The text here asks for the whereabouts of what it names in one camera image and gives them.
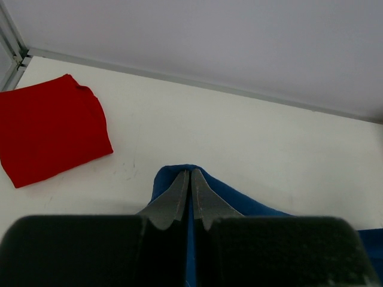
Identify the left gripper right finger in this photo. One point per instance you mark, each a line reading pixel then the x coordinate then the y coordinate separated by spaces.
pixel 237 250

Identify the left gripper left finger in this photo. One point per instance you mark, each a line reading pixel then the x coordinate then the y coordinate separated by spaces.
pixel 146 249

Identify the blue t shirt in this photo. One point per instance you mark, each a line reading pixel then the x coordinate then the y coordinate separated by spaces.
pixel 371 239

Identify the folded red t shirt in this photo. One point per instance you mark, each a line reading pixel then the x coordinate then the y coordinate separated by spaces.
pixel 49 128

